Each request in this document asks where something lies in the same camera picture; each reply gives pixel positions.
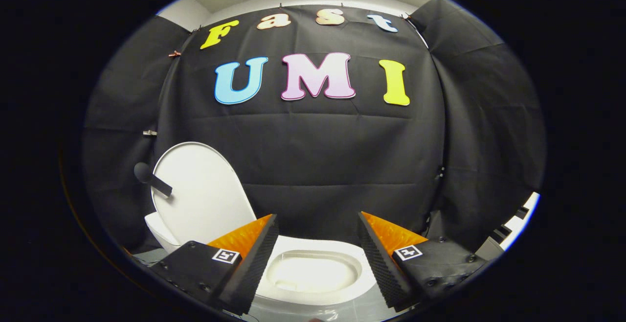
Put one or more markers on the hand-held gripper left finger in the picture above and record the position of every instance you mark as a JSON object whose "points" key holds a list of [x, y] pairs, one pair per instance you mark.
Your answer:
{"points": [[257, 268]]}

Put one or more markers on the white toilet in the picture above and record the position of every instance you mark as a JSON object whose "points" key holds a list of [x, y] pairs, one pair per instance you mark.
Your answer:
{"points": [[345, 254]]}

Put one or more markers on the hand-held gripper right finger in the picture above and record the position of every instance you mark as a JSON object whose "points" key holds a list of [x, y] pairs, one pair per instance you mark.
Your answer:
{"points": [[381, 263]]}

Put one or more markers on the orange cloth clip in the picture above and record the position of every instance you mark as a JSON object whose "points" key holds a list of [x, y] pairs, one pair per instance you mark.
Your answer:
{"points": [[174, 54]]}

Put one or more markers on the black backdrop cloth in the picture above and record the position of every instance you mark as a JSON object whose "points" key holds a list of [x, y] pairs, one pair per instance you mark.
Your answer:
{"points": [[318, 165]]}

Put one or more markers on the silver cloth clip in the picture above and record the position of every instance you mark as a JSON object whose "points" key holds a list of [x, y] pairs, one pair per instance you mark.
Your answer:
{"points": [[149, 132]]}

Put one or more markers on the white and black stepped frame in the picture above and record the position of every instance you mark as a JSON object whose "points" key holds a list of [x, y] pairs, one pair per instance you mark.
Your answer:
{"points": [[503, 234]]}

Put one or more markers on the white toilet lid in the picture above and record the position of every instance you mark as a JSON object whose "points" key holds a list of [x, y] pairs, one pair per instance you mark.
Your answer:
{"points": [[205, 199]]}

